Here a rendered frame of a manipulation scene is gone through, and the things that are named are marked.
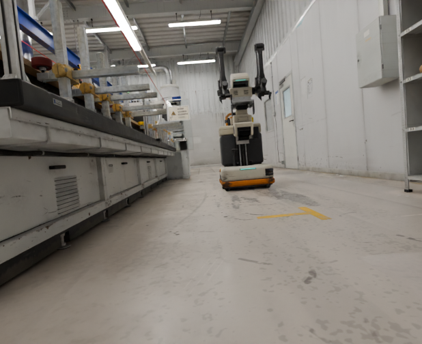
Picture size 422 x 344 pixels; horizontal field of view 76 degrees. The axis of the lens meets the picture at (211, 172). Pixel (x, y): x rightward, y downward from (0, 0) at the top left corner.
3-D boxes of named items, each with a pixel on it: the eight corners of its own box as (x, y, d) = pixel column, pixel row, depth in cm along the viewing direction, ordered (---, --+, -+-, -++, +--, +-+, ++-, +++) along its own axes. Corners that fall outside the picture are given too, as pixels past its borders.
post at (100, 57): (112, 132, 167) (104, 53, 165) (110, 131, 164) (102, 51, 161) (106, 132, 167) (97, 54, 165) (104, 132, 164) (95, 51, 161)
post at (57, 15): (74, 115, 117) (61, 1, 115) (70, 113, 114) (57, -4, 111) (65, 115, 117) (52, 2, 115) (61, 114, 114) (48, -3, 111)
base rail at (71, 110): (176, 151, 589) (175, 147, 588) (22, 104, 79) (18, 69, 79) (173, 151, 589) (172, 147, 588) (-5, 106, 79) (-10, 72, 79)
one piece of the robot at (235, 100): (230, 117, 325) (229, 99, 324) (253, 115, 326) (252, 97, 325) (231, 115, 309) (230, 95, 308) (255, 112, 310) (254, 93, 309)
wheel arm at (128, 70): (140, 76, 121) (139, 67, 121) (138, 74, 118) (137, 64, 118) (41, 84, 120) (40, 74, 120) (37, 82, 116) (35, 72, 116)
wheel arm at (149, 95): (157, 99, 171) (156, 92, 171) (156, 97, 168) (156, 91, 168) (88, 104, 170) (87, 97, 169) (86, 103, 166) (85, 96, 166)
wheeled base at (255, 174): (219, 183, 384) (218, 166, 383) (263, 179, 385) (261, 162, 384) (222, 189, 317) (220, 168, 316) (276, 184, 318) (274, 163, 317)
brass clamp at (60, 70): (80, 83, 124) (79, 72, 123) (65, 74, 110) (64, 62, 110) (67, 84, 123) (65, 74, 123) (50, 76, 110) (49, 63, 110)
